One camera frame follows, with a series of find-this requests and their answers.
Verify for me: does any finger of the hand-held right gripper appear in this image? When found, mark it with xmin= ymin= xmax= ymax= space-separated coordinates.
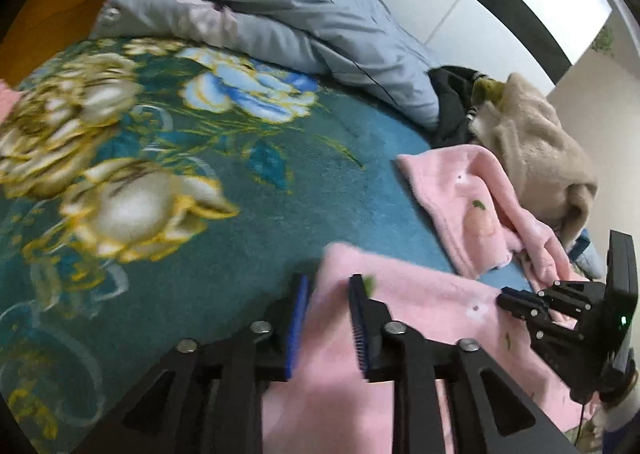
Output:
xmin=496 ymin=287 xmax=587 ymax=342
xmin=536 ymin=279 xmax=608 ymax=321

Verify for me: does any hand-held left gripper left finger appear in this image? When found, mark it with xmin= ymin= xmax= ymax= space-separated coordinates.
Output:
xmin=75 ymin=273 xmax=311 ymax=454

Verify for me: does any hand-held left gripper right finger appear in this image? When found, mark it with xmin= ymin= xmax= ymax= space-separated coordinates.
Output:
xmin=348 ymin=274 xmax=581 ymax=454

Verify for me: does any pink fleece pajama garment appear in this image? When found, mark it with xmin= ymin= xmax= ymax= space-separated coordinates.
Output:
xmin=262 ymin=144 xmax=601 ymax=454

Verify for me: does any person's right forearm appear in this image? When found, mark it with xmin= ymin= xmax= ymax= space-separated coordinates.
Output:
xmin=597 ymin=384 xmax=640 ymax=454

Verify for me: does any blue fleece garment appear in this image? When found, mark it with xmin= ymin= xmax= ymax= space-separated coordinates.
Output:
xmin=570 ymin=229 xmax=608 ymax=280

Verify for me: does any teal floral blanket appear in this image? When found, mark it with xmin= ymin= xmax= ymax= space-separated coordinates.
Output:
xmin=0 ymin=37 xmax=536 ymax=454

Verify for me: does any beige fleece garment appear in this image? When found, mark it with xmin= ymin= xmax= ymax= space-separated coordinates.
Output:
xmin=472 ymin=72 xmax=599 ymax=241

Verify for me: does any yellow-green cloth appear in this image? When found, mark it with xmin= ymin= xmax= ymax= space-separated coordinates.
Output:
xmin=472 ymin=77 xmax=508 ymax=105

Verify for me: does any black garment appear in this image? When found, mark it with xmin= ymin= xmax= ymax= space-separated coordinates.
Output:
xmin=427 ymin=65 xmax=488 ymax=147

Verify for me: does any pink cloth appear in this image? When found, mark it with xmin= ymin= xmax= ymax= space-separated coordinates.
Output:
xmin=0 ymin=79 xmax=23 ymax=125

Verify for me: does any green plant wall decal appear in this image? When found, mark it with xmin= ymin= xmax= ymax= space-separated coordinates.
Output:
xmin=592 ymin=24 xmax=618 ymax=55

